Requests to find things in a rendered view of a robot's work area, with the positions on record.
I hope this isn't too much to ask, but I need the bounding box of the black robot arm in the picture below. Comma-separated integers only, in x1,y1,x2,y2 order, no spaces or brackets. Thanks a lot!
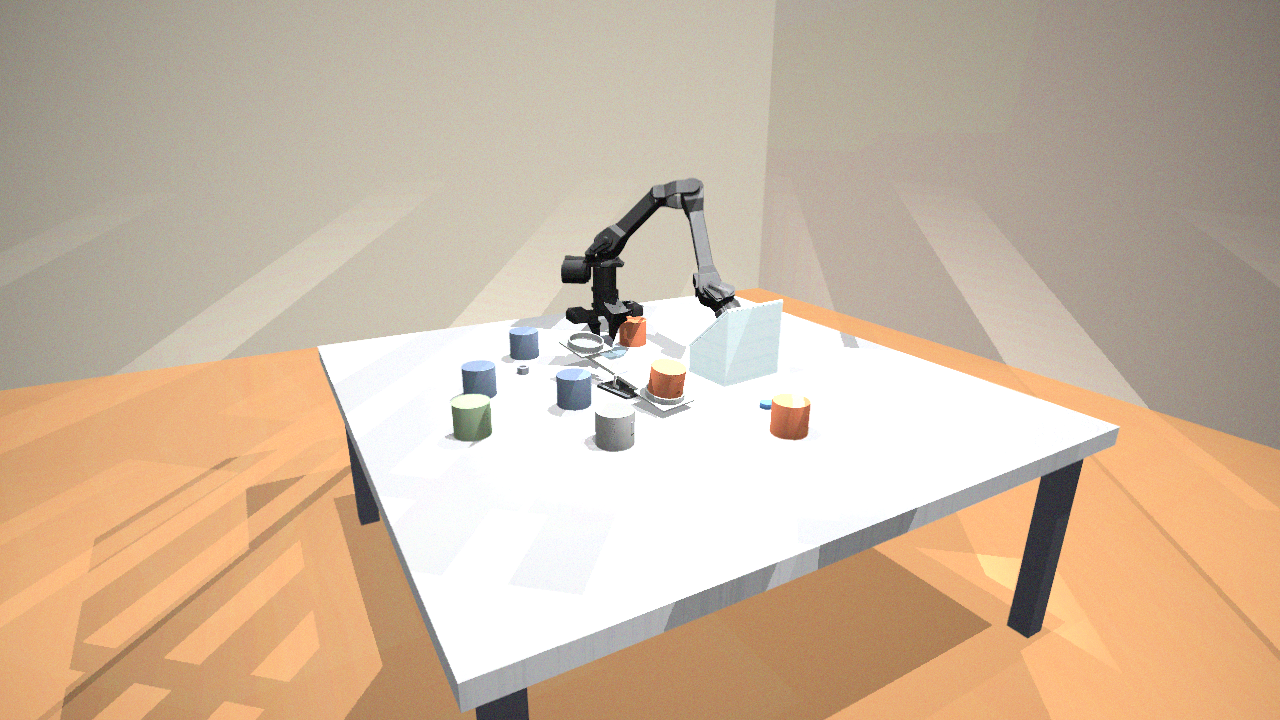
561,177,742,324

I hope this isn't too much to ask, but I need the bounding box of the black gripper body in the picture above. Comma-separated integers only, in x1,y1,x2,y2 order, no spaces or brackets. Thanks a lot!
566,284,643,324

